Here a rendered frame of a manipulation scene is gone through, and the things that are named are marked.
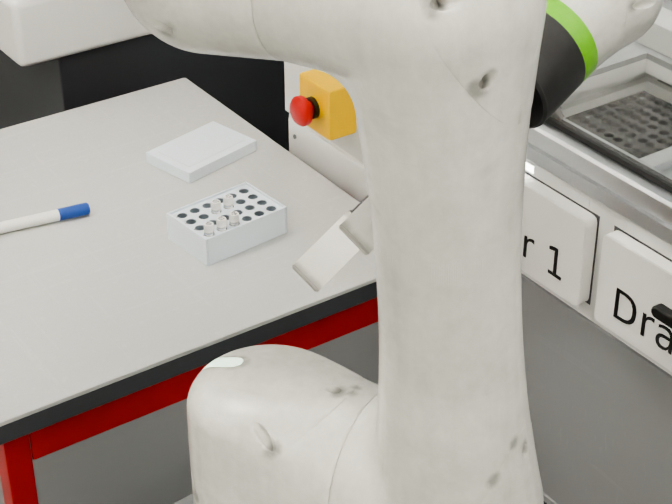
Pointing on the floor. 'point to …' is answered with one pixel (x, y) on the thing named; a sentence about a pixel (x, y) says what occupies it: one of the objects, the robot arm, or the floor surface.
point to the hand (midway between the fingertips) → (336, 251)
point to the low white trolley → (146, 295)
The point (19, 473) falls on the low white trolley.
